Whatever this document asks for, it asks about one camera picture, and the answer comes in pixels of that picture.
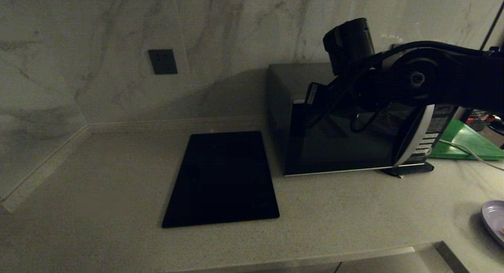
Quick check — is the purple round plate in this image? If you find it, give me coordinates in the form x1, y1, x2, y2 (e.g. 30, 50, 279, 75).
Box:
481, 200, 504, 248

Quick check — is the silver microwave oven body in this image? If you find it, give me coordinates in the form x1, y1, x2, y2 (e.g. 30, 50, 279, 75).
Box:
268, 63, 460, 177

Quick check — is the black glass induction cooktop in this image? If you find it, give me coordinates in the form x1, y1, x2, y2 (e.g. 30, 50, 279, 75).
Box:
162, 131, 280, 228

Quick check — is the green cutting board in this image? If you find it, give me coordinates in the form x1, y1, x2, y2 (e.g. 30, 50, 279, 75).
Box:
429, 119, 504, 160

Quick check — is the white power cable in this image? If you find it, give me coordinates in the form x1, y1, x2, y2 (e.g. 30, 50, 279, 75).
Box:
439, 139, 504, 171

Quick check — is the black wire basket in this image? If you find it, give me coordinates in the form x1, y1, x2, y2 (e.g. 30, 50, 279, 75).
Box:
467, 110, 504, 132

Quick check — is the black single wall socket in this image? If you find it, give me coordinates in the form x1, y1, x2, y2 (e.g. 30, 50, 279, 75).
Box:
148, 49, 178, 75

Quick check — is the black metal frame post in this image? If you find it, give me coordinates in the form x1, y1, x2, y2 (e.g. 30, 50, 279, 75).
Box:
480, 0, 504, 51

